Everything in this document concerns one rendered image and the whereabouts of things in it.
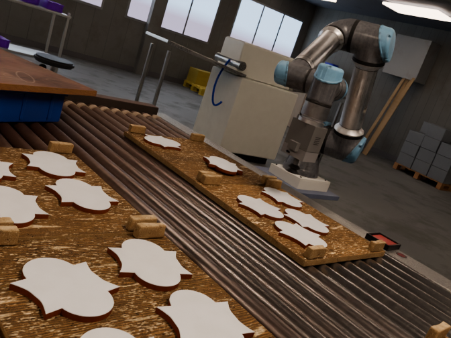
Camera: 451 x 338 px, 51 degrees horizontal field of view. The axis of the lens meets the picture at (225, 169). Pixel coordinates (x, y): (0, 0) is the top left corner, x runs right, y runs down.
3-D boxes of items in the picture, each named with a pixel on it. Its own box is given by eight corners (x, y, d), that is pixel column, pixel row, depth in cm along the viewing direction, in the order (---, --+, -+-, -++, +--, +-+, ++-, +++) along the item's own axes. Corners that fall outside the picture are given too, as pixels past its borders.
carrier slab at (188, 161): (201, 144, 182) (203, 141, 182) (276, 190, 154) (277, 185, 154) (123, 135, 158) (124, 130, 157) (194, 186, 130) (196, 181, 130)
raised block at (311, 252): (318, 254, 107) (322, 243, 107) (324, 258, 106) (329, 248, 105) (302, 255, 103) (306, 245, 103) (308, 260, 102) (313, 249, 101)
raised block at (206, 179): (215, 183, 134) (218, 174, 133) (219, 186, 133) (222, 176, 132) (198, 182, 130) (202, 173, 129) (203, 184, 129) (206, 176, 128)
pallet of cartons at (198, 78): (225, 96, 1244) (231, 78, 1232) (245, 106, 1174) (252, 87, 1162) (181, 85, 1159) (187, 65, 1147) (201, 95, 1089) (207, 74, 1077)
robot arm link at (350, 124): (327, 147, 199) (361, 16, 171) (362, 159, 194) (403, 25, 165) (317, 158, 190) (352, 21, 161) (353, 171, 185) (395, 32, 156)
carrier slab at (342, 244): (277, 190, 154) (278, 186, 153) (383, 256, 126) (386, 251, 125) (194, 187, 130) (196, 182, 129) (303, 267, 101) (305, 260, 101)
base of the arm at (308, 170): (296, 166, 208) (303, 145, 206) (323, 179, 198) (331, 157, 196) (275, 164, 197) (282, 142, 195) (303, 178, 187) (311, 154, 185)
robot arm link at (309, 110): (321, 106, 127) (298, 97, 133) (315, 122, 128) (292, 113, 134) (335, 110, 133) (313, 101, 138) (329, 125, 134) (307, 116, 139)
